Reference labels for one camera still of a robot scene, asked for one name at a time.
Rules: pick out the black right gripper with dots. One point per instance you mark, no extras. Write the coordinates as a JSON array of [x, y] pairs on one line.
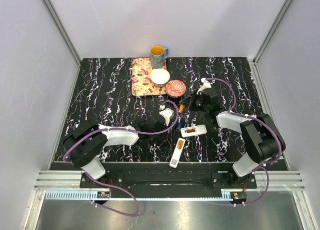
[[193, 96]]

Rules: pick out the yellow handled screwdriver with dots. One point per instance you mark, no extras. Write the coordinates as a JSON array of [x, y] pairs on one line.
[[181, 108]]

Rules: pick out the white remote control with batteries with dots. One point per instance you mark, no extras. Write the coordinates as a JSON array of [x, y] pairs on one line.
[[193, 131]]

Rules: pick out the white remote with orange label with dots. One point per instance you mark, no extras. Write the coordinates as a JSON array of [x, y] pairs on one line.
[[177, 153]]

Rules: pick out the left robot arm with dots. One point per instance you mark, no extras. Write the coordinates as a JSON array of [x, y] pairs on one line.
[[88, 140]]

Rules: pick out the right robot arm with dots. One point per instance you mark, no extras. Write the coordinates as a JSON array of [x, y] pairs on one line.
[[262, 140]]

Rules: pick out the orange patterned bowl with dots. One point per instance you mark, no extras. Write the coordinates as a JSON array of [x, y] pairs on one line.
[[175, 88]]

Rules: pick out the white bowl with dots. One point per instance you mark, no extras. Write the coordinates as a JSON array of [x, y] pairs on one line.
[[160, 77]]

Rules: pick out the floral rectangular tray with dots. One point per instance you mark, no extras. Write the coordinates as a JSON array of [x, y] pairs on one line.
[[141, 84]]

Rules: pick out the blue butterfly mug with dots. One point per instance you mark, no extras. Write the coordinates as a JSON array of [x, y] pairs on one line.
[[158, 56]]

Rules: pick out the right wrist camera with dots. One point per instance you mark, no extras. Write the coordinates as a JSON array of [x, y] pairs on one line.
[[205, 84]]

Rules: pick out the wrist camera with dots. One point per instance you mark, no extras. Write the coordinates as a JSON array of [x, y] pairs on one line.
[[166, 113], [205, 84]]

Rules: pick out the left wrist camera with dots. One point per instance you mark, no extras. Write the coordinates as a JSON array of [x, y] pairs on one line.
[[166, 113]]

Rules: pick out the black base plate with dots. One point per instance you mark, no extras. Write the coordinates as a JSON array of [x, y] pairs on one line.
[[188, 180]]

